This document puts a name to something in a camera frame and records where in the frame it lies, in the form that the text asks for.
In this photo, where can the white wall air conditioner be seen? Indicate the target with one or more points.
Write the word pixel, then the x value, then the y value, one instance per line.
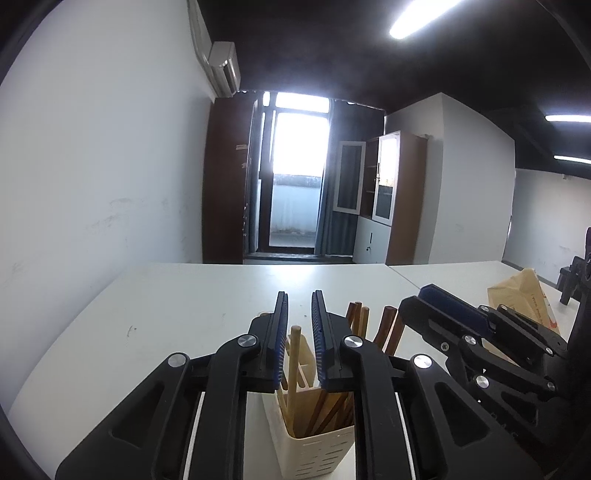
pixel 224 69

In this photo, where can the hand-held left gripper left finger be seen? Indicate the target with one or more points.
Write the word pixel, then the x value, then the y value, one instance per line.
pixel 280 346

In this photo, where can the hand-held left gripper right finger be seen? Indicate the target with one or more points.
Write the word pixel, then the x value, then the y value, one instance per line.
pixel 319 346

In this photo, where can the fluorescent ceiling light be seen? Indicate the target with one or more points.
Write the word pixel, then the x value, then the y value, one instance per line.
pixel 572 158
pixel 420 18
pixel 568 118

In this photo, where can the light bamboo chopstick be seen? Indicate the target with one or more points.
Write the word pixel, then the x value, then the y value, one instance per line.
pixel 295 369
pixel 282 402

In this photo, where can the brown cabinet with glass doors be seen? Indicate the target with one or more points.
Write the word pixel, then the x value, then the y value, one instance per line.
pixel 406 207

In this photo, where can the yellow-brown chopstick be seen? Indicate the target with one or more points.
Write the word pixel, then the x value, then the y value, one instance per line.
pixel 364 323
pixel 396 337

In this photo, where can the dark grey curtain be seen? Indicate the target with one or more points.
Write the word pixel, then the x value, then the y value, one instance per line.
pixel 332 230

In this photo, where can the cream slotted utensil holder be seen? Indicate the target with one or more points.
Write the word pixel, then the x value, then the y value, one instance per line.
pixel 318 454

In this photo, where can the reddish brown chopstick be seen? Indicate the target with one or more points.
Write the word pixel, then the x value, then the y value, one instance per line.
pixel 323 415
pixel 385 323
pixel 354 316

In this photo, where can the glass balcony door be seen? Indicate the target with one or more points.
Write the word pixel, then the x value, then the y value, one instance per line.
pixel 295 184

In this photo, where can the dark brown wardrobe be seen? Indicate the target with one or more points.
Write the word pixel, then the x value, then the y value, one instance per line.
pixel 226 184

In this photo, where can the brown paper bag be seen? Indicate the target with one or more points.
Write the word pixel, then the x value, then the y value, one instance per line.
pixel 517 295

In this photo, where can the white wall conduit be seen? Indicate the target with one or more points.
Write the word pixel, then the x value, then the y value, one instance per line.
pixel 198 41

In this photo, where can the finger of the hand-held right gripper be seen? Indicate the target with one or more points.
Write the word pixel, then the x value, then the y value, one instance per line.
pixel 448 302
pixel 429 323

